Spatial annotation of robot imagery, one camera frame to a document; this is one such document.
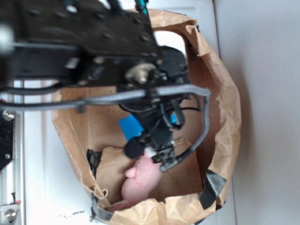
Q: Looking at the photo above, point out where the aluminium frame rail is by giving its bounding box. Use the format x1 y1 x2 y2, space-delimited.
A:
0 109 26 225

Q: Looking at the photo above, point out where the black mounting plate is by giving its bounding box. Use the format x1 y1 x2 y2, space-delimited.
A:
0 107 15 172

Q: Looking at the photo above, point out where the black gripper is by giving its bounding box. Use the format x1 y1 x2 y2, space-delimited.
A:
14 0 189 88

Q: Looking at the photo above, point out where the black foam microphone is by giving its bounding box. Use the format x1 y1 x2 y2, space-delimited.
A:
124 137 144 159

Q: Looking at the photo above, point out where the robot arm with plastic wrap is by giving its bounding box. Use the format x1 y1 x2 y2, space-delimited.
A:
0 0 189 93

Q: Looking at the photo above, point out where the brown paper bag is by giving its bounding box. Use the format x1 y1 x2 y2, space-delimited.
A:
52 9 241 225

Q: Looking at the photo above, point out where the blue rectangular block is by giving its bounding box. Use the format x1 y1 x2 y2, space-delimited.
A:
119 115 174 143

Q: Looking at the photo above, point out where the grey braided cable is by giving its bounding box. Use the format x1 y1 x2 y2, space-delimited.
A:
0 84 211 162

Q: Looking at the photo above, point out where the pink plush toy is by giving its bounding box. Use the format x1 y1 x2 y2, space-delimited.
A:
112 152 162 211

